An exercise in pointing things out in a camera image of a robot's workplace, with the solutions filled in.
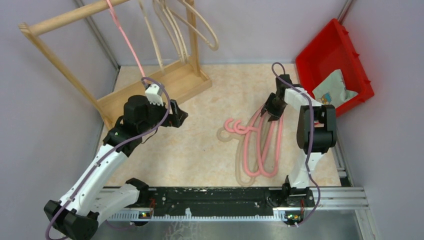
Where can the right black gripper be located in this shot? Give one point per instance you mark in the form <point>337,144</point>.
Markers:
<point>274,113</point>

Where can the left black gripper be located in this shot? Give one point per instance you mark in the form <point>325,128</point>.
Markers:
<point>176,118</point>

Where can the pink plastic hanger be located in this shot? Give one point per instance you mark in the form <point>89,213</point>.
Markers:
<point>124,35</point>

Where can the beige plastic hanger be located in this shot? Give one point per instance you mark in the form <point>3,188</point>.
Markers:
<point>153,37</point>

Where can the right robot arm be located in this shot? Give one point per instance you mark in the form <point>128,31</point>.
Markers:
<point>315,135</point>

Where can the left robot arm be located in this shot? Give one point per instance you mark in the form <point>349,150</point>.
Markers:
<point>96,172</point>

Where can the beige hanger with left hook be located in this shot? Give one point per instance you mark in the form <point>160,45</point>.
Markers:
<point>236,156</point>

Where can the printed cloth in bin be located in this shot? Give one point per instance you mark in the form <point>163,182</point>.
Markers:
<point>333,91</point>

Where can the black base bar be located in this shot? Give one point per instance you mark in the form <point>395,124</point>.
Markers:
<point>212,201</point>

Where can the red plastic bin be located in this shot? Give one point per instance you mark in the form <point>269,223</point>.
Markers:
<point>332,49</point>

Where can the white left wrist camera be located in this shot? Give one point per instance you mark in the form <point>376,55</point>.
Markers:
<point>154,93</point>

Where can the aluminium rail frame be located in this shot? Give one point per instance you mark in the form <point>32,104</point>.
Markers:
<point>327,199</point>

